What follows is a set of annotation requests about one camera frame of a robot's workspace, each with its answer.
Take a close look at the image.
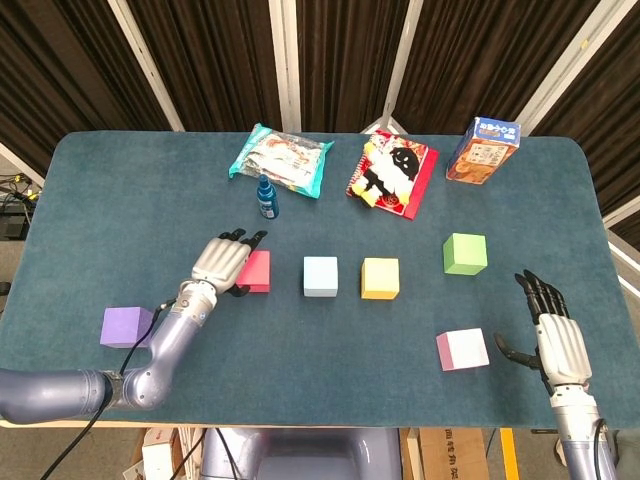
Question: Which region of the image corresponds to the purple foam cube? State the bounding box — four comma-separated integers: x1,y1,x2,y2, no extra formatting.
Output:
99,306,155,349

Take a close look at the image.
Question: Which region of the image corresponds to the teal snack bag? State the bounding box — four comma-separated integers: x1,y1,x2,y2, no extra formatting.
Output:
228,123,335,201

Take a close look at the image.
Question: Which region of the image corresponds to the green foam cube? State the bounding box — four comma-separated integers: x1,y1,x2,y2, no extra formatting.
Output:
442,232,489,277

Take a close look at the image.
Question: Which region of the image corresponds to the pink foam cube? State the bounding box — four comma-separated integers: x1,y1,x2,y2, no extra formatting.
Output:
435,327,491,372

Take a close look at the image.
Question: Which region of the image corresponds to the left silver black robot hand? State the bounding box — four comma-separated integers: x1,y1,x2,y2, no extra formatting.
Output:
191,228,269,299

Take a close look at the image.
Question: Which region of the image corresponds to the black floor equipment with cables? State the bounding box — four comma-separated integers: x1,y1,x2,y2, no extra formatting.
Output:
0,172,41,241

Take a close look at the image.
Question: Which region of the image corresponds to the white frame post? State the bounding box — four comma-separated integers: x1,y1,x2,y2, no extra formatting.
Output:
516,0,617,137
0,142,46,187
602,197,640,231
268,0,302,134
359,0,426,135
107,0,185,132

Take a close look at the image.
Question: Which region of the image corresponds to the brown cardboard box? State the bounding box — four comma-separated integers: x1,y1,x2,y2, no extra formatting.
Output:
407,427,494,480

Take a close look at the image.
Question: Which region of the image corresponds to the blue spray bottle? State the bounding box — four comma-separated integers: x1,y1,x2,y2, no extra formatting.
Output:
256,174,281,220

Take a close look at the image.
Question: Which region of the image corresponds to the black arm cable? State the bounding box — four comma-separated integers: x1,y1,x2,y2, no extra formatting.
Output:
591,417,615,480
37,298,179,480

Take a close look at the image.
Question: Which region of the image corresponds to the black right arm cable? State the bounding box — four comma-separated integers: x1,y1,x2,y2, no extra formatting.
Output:
591,417,615,480

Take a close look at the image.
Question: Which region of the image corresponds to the dark brown curtain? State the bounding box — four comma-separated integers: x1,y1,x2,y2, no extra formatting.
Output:
0,0,640,236

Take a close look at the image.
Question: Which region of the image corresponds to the blue orange biscuit box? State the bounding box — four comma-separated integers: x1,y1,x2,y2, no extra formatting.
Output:
445,116,522,186

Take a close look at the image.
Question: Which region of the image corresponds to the yellow foam cube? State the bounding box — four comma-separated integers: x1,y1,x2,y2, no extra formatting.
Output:
360,257,401,301

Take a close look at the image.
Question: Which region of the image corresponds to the black white plush penguin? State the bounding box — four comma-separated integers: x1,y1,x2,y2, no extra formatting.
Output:
348,139,421,209

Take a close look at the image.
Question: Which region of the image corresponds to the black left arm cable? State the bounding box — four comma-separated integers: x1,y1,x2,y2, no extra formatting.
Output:
37,298,179,480

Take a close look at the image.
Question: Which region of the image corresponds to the white red printed box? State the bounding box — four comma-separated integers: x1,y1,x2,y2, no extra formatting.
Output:
122,427,201,480

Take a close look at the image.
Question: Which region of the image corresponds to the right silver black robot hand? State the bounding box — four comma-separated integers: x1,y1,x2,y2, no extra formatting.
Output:
493,269,594,399

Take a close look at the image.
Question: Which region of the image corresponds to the light blue foam cube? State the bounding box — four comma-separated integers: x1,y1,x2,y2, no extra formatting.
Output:
302,255,339,298

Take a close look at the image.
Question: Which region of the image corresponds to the red foam cube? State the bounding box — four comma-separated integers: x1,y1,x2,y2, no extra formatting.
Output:
235,249,272,294

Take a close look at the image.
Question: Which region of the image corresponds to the blue-grey robot torso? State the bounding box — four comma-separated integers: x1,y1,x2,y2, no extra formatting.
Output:
199,427,404,480

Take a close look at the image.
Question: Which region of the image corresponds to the teal table mat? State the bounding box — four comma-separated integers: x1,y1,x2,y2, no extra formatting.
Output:
0,130,640,430

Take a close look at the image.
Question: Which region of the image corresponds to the flat red gift box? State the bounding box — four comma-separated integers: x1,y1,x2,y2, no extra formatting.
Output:
344,128,440,221

